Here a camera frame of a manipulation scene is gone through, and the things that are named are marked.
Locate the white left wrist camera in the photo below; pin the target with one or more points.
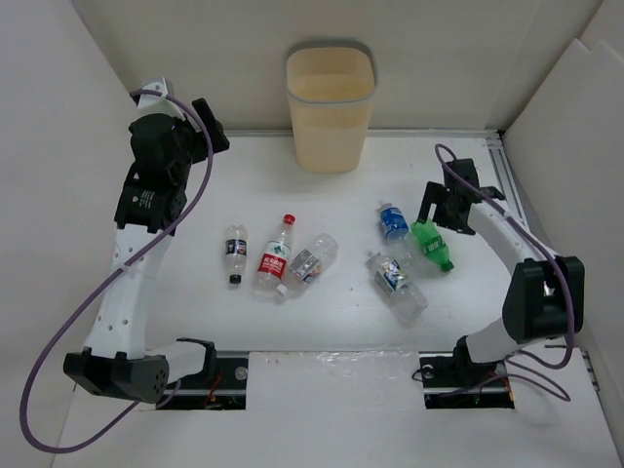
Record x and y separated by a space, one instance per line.
151 97

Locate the blue label water bottle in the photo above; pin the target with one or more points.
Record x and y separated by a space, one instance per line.
396 233

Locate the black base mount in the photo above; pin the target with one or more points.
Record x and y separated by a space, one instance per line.
446 387
226 388

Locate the beige plastic waste bin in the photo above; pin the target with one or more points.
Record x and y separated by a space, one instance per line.
330 84

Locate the small black cap cola bottle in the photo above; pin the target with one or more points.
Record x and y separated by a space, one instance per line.
236 251

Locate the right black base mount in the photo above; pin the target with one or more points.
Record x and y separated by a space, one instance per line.
446 387

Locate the green plastic bottle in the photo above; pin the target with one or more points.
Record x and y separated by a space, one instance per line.
432 244

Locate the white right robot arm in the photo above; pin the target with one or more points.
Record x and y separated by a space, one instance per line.
545 298

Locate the red label water bottle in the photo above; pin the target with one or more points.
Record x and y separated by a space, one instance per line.
275 257

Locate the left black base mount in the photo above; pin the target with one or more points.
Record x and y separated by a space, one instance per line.
226 388

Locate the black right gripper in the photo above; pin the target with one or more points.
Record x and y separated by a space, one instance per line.
434 190

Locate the clear bottle blue green label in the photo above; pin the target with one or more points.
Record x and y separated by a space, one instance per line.
403 296

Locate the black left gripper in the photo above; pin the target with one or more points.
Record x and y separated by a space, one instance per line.
218 141

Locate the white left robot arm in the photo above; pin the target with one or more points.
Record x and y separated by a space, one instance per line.
115 361

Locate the clear bottle silver label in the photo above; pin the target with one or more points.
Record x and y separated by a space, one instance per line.
308 266

